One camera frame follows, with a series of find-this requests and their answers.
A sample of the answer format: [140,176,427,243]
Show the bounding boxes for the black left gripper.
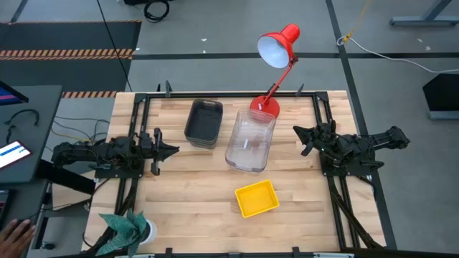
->
[138,127,181,177]

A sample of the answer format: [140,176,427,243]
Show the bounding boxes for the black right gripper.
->
[293,119,339,158]

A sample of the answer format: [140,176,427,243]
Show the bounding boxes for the clear plastic basket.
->
[224,146,269,171]
[224,150,268,174]
[227,107,278,168]

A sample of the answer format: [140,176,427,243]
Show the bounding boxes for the white plant pot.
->
[138,218,158,246]

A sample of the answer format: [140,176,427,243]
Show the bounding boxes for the green leafy plant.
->
[95,209,148,258]

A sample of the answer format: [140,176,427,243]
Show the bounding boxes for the red desk lamp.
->
[249,23,301,119]

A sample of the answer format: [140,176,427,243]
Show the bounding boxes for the dark grey side desk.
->
[0,85,63,185]

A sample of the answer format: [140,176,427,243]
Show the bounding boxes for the black stand foot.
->
[422,72,459,121]

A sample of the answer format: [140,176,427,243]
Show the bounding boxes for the black hazard-striped floor mat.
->
[0,19,143,100]

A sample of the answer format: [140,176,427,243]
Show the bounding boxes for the smartphone on side desk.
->
[0,139,34,170]

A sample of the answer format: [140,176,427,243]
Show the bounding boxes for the black computer monitor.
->
[0,80,30,107]

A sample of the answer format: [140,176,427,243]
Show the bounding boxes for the grey metal table leg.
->
[389,0,459,27]

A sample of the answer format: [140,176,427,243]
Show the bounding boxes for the person's hand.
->
[0,218,37,258]

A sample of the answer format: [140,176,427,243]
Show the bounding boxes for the black aluminium table frame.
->
[82,91,387,258]

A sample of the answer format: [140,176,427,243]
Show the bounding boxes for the tangled floor cables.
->
[49,114,110,145]

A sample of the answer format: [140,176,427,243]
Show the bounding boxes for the white floor cable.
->
[336,35,459,75]

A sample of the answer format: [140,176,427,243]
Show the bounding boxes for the thin black floor cable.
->
[95,0,133,92]

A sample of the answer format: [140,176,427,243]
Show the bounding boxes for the yellow floor cable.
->
[341,0,374,44]

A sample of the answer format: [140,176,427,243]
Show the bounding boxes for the coiled black cable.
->
[143,0,171,24]

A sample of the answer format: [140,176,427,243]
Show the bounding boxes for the black headset cable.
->
[4,108,41,144]

